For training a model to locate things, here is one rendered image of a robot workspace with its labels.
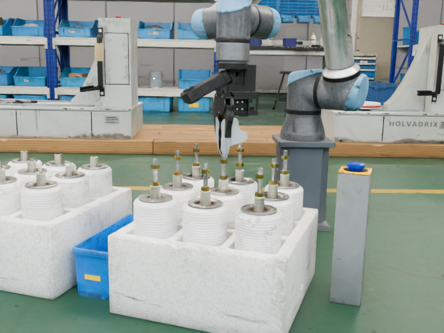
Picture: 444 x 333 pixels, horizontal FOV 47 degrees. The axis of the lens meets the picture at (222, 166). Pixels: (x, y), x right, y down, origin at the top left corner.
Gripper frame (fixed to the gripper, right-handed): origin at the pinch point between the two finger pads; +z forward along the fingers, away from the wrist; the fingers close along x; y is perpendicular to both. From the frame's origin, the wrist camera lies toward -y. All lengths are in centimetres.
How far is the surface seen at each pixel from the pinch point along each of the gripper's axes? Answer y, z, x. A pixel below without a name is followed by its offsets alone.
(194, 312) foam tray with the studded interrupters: -10.7, 30.9, -15.5
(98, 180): -24.6, 12.6, 31.9
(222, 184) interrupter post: 0.2, 7.5, -0.9
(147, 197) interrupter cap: -17.5, 9.5, -0.6
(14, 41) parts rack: -61, -40, 502
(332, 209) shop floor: 66, 34, 56
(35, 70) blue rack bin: -41, -8, 551
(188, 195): -6.9, 10.9, 3.1
